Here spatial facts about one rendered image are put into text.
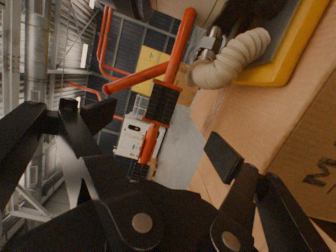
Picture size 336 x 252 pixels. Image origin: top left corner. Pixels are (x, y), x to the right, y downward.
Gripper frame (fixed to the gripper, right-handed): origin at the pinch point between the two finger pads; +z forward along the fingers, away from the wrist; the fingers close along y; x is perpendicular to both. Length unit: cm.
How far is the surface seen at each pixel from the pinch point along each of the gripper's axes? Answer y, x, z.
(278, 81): 10.9, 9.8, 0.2
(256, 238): 54, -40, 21
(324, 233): 53, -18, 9
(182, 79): 20, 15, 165
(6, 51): -214, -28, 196
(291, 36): 10.2, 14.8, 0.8
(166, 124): 1.3, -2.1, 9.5
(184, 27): -1.2, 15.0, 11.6
